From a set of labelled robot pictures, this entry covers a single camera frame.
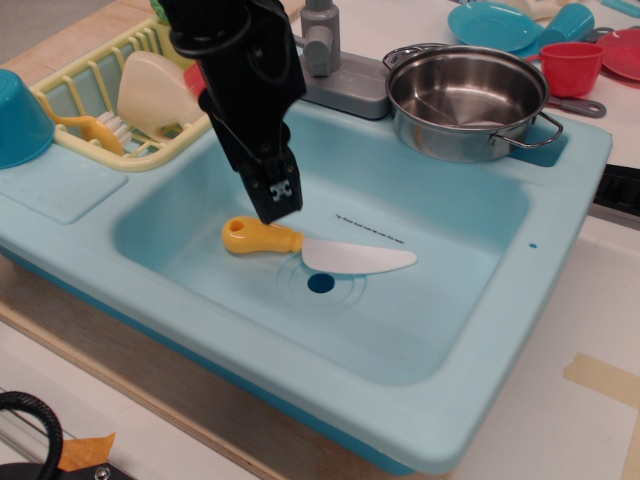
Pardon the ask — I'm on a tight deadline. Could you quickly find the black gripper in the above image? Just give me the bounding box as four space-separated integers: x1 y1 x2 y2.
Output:
161 1 306 224

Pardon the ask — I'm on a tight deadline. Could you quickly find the yellow handled toy knife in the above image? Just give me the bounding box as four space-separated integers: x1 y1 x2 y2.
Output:
221 216 418 275

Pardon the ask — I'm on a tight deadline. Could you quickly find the stainless steel pot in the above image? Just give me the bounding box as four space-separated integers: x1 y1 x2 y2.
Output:
383 43 564 163

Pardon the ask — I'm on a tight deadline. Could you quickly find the grey toy faucet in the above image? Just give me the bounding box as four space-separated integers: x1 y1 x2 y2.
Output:
296 0 390 120

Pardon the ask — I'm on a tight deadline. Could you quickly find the red toy cup in rack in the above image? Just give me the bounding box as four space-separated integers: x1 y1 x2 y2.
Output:
183 63 207 102

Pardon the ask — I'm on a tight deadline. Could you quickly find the cream toy plate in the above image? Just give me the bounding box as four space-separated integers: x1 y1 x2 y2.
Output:
117 51 204 143

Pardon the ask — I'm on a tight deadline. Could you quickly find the light blue toy sink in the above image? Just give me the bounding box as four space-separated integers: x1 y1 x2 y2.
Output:
1 102 612 473

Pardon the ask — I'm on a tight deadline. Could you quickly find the yellow dish brush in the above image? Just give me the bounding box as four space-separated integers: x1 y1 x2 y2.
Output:
37 94 131 156

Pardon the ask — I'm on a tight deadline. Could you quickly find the green toy vegetable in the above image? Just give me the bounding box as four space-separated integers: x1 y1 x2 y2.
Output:
149 0 169 24

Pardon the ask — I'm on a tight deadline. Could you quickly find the yellow dish rack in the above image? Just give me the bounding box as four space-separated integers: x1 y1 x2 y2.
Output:
31 17 210 172

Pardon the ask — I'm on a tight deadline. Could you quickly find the teal upturned cup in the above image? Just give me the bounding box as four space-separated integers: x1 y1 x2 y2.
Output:
1 69 55 169

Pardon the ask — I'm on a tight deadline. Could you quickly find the teal toy plate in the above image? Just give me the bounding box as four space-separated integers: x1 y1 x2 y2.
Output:
447 2 543 52

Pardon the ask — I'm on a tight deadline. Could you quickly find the cream toy object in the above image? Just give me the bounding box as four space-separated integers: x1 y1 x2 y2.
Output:
504 0 570 21

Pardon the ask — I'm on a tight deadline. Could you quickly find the grey toy utensil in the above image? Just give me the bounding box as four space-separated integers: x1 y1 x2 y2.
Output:
547 96 607 119

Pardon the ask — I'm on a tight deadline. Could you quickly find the orange tape piece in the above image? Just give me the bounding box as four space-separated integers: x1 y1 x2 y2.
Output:
57 432 116 472

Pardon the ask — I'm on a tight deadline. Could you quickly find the teal toy tumbler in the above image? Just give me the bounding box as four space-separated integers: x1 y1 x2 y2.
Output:
537 3 595 48

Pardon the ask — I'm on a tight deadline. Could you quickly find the beige masking tape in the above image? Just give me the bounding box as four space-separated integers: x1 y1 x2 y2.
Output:
563 353 639 410

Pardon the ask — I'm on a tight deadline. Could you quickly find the red toy plate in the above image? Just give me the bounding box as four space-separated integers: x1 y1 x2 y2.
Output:
596 28 640 81

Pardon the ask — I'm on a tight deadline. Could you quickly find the black cable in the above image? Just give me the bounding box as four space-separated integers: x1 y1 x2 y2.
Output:
0 391 65 476

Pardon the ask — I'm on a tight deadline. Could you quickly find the black bracket at right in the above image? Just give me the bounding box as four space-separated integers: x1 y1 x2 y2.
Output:
593 164 640 217

